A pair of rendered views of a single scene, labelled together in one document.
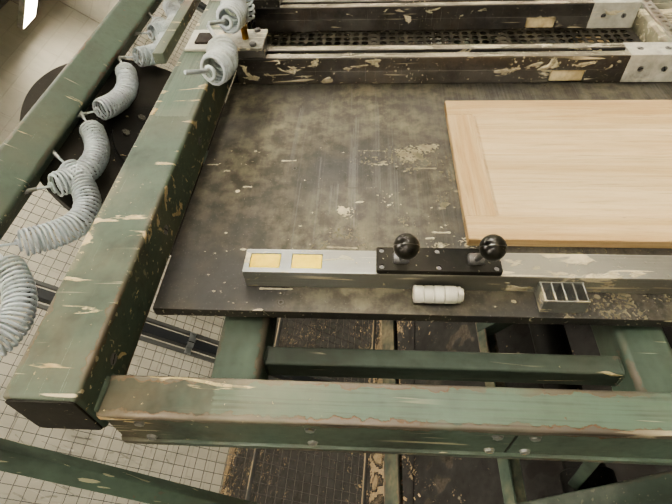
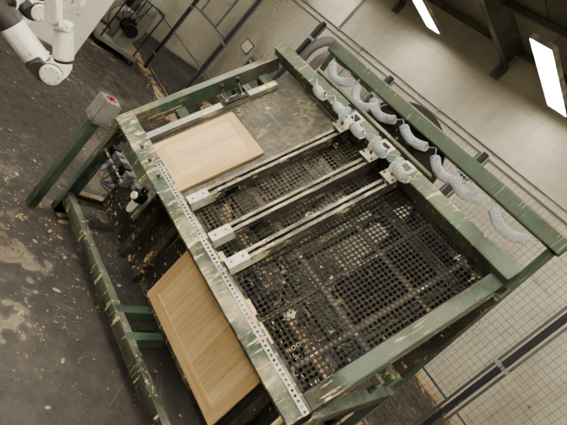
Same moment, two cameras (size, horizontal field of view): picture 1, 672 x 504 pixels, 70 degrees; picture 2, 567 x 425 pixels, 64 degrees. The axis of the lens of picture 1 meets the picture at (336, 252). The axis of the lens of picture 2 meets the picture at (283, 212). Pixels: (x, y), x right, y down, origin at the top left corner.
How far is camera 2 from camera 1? 328 cm
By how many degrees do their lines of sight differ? 72
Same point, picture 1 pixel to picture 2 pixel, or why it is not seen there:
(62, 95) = (411, 112)
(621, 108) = (204, 174)
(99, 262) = (296, 60)
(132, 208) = (304, 69)
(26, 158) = (384, 93)
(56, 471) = not seen: hidden behind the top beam
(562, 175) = (215, 139)
